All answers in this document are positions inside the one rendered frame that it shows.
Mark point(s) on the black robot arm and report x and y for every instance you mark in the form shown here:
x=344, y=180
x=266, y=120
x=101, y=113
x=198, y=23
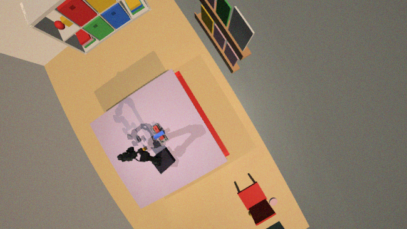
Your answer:
x=145, y=156

